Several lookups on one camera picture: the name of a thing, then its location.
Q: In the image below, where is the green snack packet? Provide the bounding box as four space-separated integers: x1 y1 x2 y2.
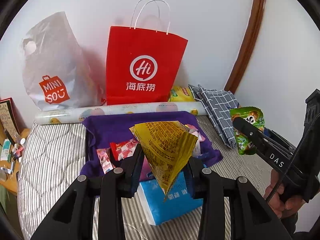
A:
230 106 265 155

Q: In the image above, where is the Lotso strawberry bar wrapper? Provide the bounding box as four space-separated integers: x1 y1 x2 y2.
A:
97 148 115 174

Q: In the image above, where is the pink white lychee jelly packet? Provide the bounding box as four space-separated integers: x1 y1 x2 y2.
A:
110 139 138 161

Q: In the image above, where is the pink peach candy packet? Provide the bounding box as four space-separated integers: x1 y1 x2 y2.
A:
185 124 206 157

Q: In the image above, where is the pink yellow triangular snack bag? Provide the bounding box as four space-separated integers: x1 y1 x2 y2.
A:
139 158 155 182

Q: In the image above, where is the person right hand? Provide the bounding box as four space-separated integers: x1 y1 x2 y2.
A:
264 170 306 218

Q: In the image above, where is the striped quilt mattress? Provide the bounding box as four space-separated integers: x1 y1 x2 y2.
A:
17 116 271 239

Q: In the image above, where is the blue tissue pack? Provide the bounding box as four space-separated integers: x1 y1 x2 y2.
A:
137 172 202 225

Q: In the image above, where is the grey checked star cloth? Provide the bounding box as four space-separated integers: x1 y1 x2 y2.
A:
189 85 240 149

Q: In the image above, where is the wooden nightstand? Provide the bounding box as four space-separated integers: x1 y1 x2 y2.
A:
0 128 30 196

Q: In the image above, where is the green white tube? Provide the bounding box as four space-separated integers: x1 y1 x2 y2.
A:
1 139 11 161

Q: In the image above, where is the fruit-print paper roll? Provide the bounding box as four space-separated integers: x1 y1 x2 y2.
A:
35 101 207 125

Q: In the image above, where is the yellow chips bag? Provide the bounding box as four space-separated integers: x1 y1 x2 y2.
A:
168 86 195 102

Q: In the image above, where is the white Miniso plastic bag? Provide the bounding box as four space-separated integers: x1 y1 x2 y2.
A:
21 11 105 111

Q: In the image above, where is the red Haidilao paper bag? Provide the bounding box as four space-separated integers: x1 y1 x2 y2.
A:
106 15 188 105

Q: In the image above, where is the brown wooden door frame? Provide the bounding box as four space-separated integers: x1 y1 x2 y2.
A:
224 0 266 94

